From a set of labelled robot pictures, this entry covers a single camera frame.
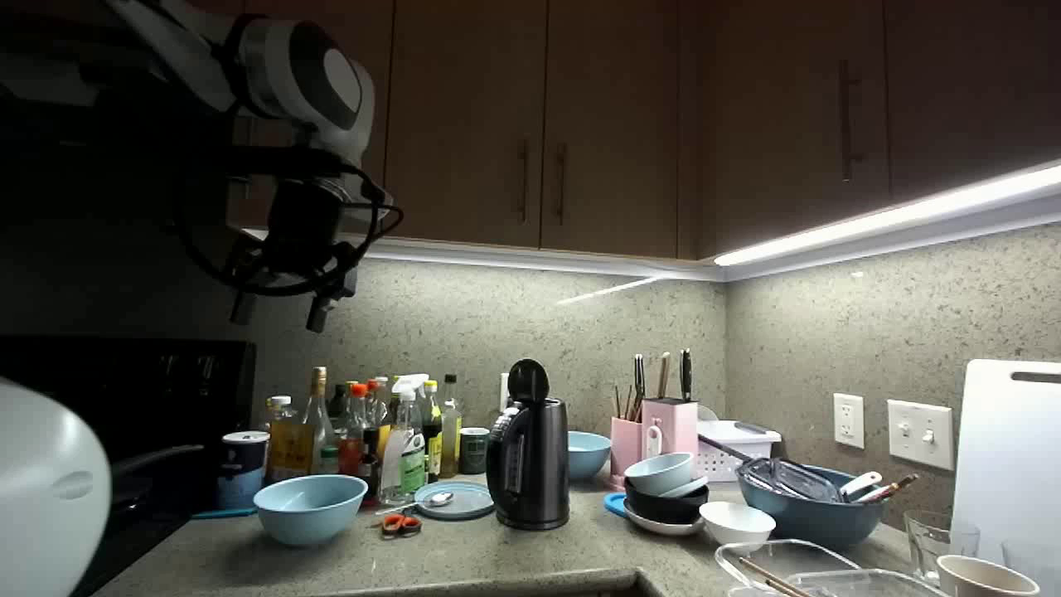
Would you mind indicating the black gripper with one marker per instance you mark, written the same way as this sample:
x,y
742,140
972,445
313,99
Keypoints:
x,y
301,228

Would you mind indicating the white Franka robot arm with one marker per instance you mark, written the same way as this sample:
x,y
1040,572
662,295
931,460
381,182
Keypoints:
x,y
301,81

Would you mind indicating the black electric kettle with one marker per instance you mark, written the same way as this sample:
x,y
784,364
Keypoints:
x,y
533,470

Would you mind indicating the tall glass wine bottle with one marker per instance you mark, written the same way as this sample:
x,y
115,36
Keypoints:
x,y
318,425

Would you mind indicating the yellow oil jar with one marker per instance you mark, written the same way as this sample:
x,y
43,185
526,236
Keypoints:
x,y
282,441

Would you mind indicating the red capped sauce bottle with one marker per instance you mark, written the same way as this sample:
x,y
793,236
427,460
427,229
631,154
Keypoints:
x,y
354,434

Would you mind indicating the blue white canister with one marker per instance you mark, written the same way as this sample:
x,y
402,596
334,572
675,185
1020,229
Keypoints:
x,y
241,467

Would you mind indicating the black stove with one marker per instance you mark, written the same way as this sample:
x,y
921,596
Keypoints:
x,y
134,411

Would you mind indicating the light blue bowl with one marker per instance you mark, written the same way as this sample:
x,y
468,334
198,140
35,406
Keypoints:
x,y
311,509

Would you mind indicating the clear yellow liquid bottle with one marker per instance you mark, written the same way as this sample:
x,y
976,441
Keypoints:
x,y
451,429

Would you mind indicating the green can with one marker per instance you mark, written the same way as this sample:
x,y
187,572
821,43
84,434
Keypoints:
x,y
474,452

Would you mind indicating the small orange red object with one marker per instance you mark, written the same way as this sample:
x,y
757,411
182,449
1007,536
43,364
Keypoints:
x,y
399,521

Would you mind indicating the short led strip light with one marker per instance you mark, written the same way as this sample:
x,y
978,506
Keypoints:
x,y
533,256

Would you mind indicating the brown cabinet door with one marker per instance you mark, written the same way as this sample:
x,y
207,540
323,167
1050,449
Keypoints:
x,y
972,87
468,121
615,121
791,121

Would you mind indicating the pink utensil holder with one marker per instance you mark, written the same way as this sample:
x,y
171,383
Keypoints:
x,y
625,445

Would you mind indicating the pink knife block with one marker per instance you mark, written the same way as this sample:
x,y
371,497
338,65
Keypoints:
x,y
671,425

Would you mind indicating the pale blue stacked bowl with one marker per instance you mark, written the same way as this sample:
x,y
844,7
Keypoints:
x,y
662,473

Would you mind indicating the black bowl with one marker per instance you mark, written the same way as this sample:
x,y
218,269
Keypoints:
x,y
664,506

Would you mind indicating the white plastic container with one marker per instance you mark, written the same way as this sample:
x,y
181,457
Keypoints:
x,y
736,445

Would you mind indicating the small white bowl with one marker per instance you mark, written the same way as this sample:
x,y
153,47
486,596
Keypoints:
x,y
736,521

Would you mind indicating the metal whisk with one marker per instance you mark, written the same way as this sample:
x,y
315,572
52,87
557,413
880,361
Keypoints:
x,y
787,478

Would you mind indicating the large dark blue bowl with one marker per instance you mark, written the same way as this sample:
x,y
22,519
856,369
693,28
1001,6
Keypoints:
x,y
814,515

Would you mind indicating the clear glass baking dish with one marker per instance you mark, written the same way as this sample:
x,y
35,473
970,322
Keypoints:
x,y
796,567

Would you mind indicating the long led strip light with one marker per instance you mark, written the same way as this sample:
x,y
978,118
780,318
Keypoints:
x,y
882,219

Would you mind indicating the clear drinking glass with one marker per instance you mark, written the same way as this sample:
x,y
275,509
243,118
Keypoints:
x,y
937,540

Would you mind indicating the white cutting board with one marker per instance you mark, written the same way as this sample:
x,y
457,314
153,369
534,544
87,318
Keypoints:
x,y
1011,452

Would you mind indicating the white wall outlet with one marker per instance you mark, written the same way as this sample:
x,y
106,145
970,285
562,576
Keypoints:
x,y
851,418

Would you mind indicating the white light switch plate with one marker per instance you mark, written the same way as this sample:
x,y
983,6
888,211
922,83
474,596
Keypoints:
x,y
921,434

